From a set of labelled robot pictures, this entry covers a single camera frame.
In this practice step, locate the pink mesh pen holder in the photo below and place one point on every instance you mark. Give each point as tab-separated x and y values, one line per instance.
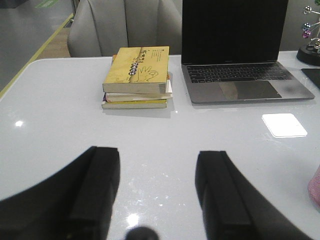
314	188

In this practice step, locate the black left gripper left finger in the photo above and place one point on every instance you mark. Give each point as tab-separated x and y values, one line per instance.
76	203

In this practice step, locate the black mouse pad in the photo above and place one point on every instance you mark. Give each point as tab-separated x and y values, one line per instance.
313	74

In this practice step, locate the top yellow book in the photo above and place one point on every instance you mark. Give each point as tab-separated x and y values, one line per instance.
138	70

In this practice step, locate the bottom yellow book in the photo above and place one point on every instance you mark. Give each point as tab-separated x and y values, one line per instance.
134	104

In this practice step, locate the yellow book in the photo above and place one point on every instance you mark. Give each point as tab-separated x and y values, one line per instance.
138	70
134	104

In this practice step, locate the ferris wheel desk ornament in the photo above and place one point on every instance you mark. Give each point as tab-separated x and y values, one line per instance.
310	52

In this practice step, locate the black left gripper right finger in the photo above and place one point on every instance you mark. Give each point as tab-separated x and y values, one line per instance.
232	208

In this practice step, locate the grey chair left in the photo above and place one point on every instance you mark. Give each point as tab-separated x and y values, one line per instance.
101	27

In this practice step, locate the middle white book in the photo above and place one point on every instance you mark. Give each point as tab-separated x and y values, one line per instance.
119	97

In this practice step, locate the grey laptop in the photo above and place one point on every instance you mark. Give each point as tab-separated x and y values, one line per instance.
230	52

